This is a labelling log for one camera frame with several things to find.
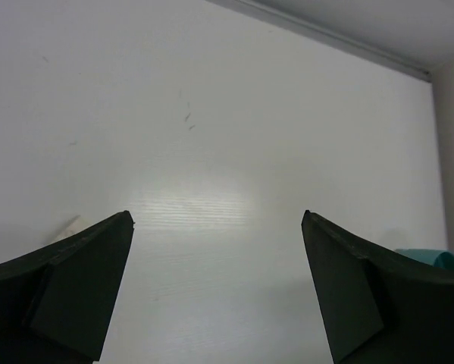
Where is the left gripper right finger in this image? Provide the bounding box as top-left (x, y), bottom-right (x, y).
top-left (302, 211), bottom-right (454, 363)

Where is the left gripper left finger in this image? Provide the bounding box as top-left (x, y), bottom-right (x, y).
top-left (0, 211), bottom-right (134, 363)

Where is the teal divided round container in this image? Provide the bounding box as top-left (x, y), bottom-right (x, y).
top-left (395, 249), bottom-right (454, 271)

